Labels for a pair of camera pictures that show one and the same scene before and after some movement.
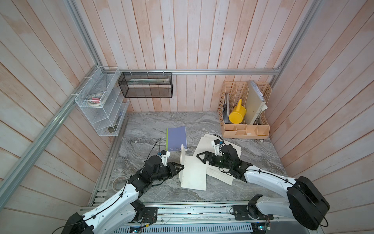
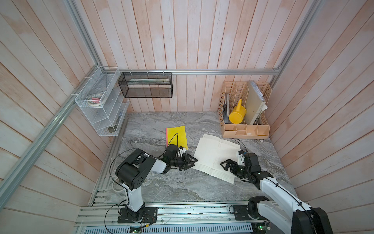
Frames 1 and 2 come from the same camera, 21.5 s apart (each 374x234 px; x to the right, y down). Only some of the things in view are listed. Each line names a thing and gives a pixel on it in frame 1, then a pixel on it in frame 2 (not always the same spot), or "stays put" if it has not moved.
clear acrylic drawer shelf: (103, 101) stays put
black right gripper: (208, 154) -> (229, 162)
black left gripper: (172, 165) -> (187, 159)
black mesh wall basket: (146, 84) stays put
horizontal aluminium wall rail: (262, 70) stays put
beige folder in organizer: (255, 103) stays put
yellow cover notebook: (193, 175) -> (177, 135)
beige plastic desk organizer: (243, 110) stays put
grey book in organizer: (226, 110) stays put
